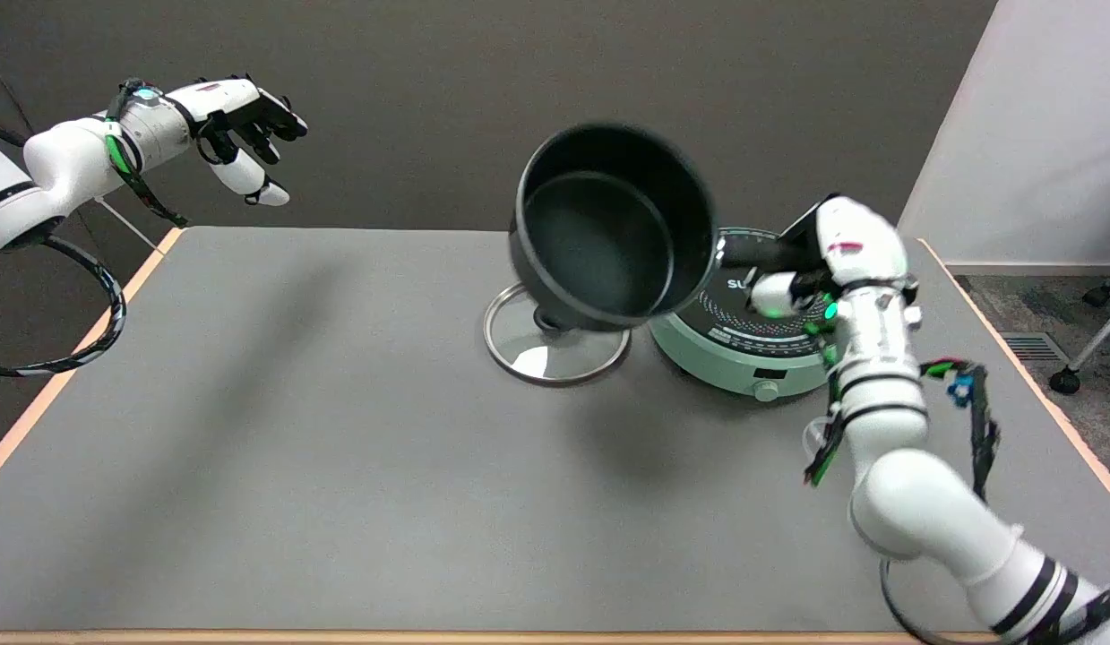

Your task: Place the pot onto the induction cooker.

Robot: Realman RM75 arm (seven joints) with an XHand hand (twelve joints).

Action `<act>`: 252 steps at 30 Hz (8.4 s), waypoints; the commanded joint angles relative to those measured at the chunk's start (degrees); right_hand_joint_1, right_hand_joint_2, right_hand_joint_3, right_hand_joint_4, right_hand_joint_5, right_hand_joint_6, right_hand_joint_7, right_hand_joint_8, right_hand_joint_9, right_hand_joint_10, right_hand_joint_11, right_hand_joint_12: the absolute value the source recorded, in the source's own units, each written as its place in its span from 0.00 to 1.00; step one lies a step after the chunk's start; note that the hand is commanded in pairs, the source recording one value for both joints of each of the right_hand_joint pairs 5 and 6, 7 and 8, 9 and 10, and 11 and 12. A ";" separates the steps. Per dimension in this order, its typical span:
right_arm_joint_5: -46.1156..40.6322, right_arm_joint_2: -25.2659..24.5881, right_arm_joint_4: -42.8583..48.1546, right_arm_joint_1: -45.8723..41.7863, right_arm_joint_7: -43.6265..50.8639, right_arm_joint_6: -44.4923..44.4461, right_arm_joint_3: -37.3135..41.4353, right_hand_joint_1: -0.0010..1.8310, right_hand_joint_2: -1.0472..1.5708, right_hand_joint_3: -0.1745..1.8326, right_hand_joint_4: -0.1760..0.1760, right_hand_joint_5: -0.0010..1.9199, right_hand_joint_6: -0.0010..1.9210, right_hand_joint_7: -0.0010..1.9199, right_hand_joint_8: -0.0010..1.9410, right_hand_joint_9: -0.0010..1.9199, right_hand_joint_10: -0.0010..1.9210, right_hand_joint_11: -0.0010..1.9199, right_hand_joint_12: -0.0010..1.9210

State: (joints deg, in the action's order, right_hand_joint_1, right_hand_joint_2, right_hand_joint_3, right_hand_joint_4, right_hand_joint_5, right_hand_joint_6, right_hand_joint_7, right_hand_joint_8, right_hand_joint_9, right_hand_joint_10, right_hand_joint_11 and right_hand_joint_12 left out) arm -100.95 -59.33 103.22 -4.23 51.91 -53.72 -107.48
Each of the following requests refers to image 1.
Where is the glass lid with black knob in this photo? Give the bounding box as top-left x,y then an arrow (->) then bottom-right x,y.
483,282 -> 632,387

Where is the green induction cooker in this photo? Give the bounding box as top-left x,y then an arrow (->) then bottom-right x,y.
649,228 -> 844,402

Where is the black pot with handle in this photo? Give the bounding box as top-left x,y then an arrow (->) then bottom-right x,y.
508,123 -> 788,334

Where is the thin black cable loop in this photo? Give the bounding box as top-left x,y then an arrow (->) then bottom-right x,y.
879,555 -> 999,645

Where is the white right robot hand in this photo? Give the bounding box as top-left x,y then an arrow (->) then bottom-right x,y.
720,193 -> 919,320

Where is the black green wrist cable bundle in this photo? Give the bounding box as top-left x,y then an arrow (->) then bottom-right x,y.
920,357 -> 1001,499
105,78 -> 190,228

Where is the chair base with black casters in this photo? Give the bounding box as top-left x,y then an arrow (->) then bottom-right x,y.
1049,267 -> 1110,396

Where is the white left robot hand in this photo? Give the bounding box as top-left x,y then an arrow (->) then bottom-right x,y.
167,75 -> 309,208

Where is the thick black braided cable loop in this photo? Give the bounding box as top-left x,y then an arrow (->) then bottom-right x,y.
0,235 -> 127,378

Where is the metal floor vent grille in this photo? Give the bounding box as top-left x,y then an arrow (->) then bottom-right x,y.
998,331 -> 1071,364

